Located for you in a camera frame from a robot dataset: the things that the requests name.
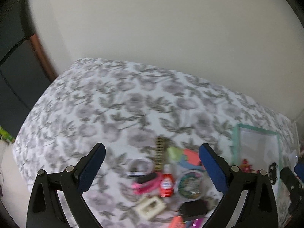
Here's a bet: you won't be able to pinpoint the round tin with clear lid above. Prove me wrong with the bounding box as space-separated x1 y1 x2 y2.
174 170 206 199

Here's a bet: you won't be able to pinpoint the green packet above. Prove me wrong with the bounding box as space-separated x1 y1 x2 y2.
0 126 15 144

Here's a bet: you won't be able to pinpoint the pink watch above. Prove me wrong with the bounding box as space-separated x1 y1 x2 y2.
132 173 163 195

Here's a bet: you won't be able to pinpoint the colourful foam shapes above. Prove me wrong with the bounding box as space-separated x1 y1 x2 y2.
180 148 205 169

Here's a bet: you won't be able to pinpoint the colourful figurine keychain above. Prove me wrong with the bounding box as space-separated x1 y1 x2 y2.
239 158 259 174

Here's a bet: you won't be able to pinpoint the teal cardboard box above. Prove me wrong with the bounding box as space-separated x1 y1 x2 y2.
231 123 294 228

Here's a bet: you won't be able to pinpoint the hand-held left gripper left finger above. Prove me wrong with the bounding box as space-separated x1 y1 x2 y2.
27 142 106 228

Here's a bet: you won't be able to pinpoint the black toy car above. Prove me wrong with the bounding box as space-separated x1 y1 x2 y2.
268 162 279 185

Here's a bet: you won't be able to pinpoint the black cube charger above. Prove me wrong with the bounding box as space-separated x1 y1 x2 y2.
178 199 209 220

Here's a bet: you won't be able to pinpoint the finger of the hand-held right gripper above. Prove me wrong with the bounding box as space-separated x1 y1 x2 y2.
280 167 304 221
294 162 304 180

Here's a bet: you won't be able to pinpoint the greek pattern hair clip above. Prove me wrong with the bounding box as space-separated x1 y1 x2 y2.
154 136 167 171

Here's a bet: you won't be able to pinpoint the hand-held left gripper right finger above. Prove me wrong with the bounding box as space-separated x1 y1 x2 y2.
199 143 278 228

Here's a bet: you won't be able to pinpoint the cream hair claw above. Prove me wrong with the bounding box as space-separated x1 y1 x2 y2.
135 195 167 219

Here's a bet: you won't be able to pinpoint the red lip balm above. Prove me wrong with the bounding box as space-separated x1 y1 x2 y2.
160 164 174 198

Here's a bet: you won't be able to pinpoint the clear round tape roll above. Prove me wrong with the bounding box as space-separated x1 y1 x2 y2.
128 158 155 177

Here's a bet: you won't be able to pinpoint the dark wardrobe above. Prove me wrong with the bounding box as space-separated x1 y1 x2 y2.
0 0 59 145

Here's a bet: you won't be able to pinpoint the grey floral blanket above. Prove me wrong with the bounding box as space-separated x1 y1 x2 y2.
13 57 296 228

